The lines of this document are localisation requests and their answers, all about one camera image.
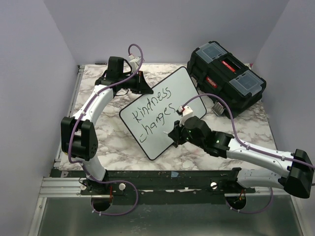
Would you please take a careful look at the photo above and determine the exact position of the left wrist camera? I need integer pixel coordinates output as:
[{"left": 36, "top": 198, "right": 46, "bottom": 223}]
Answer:
[{"left": 129, "top": 54, "right": 142, "bottom": 73}]

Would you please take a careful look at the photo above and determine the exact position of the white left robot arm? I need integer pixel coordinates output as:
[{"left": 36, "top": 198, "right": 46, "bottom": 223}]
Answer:
[{"left": 61, "top": 54, "right": 153, "bottom": 194}]

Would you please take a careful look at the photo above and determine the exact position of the white framed whiteboard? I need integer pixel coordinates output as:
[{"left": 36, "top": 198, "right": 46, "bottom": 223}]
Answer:
[{"left": 119, "top": 66, "right": 198, "bottom": 160}]

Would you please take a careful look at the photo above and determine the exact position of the black red toolbox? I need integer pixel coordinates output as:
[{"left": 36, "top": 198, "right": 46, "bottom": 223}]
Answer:
[{"left": 187, "top": 41, "right": 266, "bottom": 118}]

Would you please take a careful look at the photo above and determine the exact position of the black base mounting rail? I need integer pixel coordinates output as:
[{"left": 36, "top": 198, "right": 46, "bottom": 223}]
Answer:
[{"left": 50, "top": 168, "right": 255, "bottom": 206}]

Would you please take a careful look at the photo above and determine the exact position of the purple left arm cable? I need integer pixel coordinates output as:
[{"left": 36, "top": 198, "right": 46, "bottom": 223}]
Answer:
[{"left": 67, "top": 44, "right": 139, "bottom": 217}]

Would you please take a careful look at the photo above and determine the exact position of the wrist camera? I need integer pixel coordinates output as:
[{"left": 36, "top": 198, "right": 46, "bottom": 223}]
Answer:
[
  {"left": 177, "top": 106, "right": 193, "bottom": 126},
  {"left": 129, "top": 54, "right": 142, "bottom": 73}
]

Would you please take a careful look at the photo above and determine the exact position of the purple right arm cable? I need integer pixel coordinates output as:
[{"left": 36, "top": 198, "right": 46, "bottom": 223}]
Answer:
[{"left": 177, "top": 93, "right": 315, "bottom": 214}]

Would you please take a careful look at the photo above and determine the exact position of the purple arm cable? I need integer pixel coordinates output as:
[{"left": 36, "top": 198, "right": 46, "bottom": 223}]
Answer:
[
  {"left": 67, "top": 44, "right": 139, "bottom": 217},
  {"left": 177, "top": 93, "right": 315, "bottom": 214}
]

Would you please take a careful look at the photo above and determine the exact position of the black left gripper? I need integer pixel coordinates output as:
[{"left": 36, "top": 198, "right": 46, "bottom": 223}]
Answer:
[{"left": 119, "top": 71, "right": 154, "bottom": 94}]

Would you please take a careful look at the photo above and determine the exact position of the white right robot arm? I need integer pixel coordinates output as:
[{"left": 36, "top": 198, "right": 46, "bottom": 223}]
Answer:
[{"left": 168, "top": 116, "right": 315, "bottom": 199}]

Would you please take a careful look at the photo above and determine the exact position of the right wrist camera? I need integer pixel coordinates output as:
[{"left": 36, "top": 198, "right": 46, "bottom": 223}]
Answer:
[{"left": 177, "top": 106, "right": 193, "bottom": 126}]

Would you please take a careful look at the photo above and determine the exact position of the aluminium frame rail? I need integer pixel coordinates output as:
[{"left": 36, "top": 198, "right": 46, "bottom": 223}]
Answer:
[{"left": 36, "top": 64, "right": 86, "bottom": 197}]

